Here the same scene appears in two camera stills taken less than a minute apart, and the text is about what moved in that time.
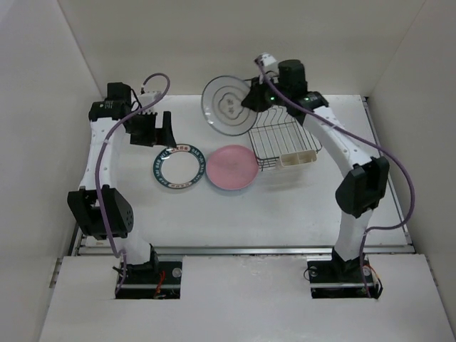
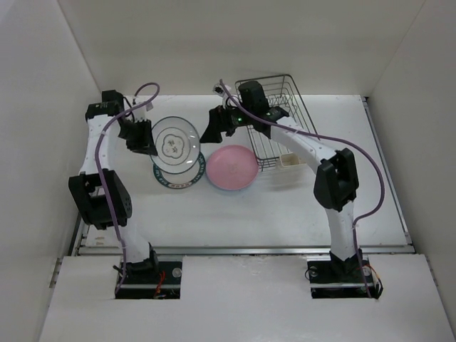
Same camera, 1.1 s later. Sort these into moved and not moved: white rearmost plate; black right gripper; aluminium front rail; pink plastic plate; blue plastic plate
Moved: black right gripper; white rearmost plate
Not moved: blue plastic plate; pink plastic plate; aluminium front rail
